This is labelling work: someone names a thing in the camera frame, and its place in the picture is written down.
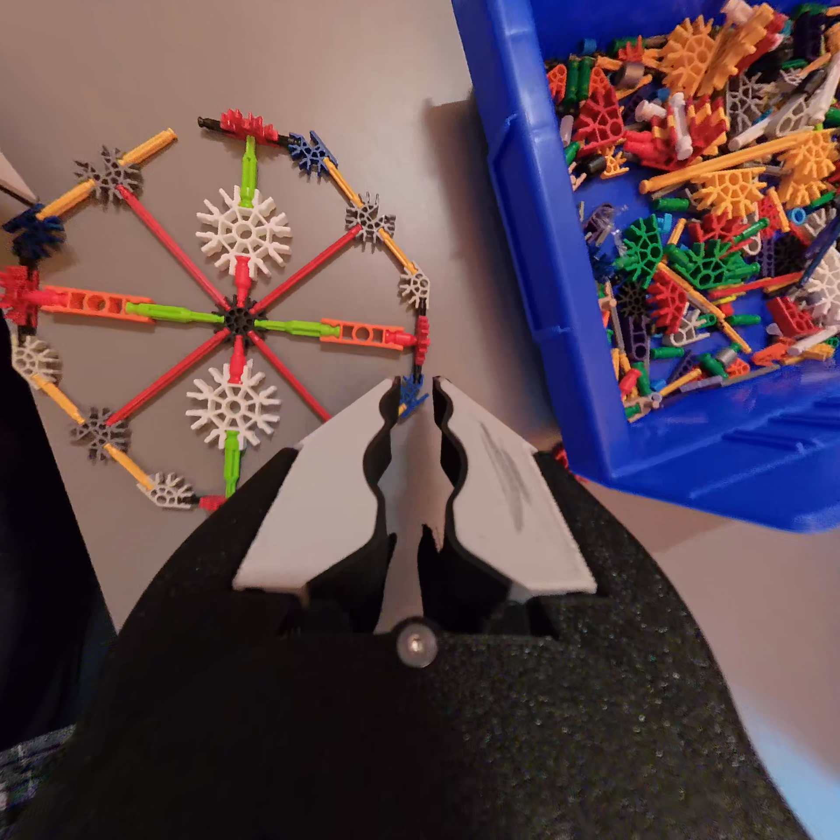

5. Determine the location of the red clip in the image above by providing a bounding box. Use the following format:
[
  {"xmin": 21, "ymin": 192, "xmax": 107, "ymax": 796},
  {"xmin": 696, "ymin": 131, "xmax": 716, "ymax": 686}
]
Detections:
[{"xmin": 197, "ymin": 108, "xmax": 293, "ymax": 148}]

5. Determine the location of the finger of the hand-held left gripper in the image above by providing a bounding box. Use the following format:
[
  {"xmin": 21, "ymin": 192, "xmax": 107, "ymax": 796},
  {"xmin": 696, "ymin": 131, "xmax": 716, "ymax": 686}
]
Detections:
[{"xmin": 0, "ymin": 151, "xmax": 39, "ymax": 207}]

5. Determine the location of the pile of colourful toy pieces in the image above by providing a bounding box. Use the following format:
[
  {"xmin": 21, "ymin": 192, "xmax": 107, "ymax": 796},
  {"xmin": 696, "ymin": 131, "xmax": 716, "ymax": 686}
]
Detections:
[{"xmin": 545, "ymin": 0, "xmax": 840, "ymax": 421}]

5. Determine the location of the blue bin with toy pieces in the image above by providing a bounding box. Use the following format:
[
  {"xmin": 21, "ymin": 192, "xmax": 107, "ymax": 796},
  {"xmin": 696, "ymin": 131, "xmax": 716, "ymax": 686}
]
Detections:
[{"xmin": 451, "ymin": 0, "xmax": 840, "ymax": 532}]

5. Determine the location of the colourful spoked wheel model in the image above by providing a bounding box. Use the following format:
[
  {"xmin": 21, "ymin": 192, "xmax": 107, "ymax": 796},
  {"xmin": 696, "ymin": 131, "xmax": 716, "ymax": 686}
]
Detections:
[{"xmin": 0, "ymin": 108, "xmax": 434, "ymax": 516}]

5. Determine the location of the dark printed shirt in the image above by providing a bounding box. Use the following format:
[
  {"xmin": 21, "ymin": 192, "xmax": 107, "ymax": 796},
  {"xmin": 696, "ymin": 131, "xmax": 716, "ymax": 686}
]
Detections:
[{"xmin": 0, "ymin": 315, "xmax": 118, "ymax": 749}]

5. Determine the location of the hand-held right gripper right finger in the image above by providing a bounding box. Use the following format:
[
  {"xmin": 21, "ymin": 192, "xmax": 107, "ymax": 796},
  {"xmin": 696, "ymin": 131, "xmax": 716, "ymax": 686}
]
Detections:
[{"xmin": 432, "ymin": 377, "xmax": 598, "ymax": 606}]

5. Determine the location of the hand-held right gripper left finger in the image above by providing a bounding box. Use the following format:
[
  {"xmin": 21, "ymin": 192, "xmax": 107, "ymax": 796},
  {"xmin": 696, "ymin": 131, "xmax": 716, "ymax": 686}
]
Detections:
[{"xmin": 233, "ymin": 377, "xmax": 401, "ymax": 605}]

